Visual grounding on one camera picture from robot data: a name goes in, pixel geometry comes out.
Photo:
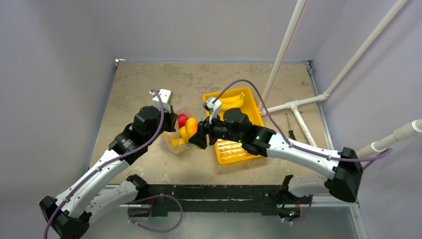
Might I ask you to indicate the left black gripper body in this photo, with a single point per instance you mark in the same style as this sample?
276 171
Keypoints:
168 125

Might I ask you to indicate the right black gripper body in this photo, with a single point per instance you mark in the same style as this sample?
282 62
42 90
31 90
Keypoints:
207 131

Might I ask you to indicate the orange yellow mango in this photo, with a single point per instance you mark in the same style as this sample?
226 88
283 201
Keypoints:
191 127

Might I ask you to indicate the clear zip bag blue zipper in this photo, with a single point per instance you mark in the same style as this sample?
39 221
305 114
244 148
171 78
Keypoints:
196 113

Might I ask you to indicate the yellow banana bunch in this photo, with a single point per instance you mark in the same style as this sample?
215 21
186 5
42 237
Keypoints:
232 102

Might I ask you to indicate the orange peach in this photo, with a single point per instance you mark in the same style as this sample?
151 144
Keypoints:
177 145

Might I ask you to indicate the red apple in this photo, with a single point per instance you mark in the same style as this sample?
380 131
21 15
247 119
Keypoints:
182 119

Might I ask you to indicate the yellow lemon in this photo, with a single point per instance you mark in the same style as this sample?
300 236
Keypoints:
183 134

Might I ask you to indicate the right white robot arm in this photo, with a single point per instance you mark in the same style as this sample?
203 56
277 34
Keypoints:
341 168

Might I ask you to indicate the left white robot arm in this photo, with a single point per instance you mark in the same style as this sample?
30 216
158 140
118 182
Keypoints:
72 212

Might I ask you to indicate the yellow plastic tray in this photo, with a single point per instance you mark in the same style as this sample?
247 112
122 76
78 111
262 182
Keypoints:
228 152

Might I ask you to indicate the black yellow screwdriver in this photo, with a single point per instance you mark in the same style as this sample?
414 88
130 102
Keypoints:
290 129

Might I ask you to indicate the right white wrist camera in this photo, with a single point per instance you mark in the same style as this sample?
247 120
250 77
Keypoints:
213 106

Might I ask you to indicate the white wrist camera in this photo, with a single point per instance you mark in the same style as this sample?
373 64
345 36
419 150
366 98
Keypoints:
213 106
162 100

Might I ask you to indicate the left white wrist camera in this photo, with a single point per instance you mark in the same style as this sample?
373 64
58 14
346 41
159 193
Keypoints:
162 100

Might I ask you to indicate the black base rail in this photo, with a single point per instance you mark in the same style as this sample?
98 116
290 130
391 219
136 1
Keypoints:
267 200

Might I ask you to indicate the aluminium frame rail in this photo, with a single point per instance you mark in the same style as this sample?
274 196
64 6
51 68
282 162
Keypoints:
352 209

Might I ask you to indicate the white pvc pipe frame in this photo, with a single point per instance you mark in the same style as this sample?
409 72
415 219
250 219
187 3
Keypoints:
405 132

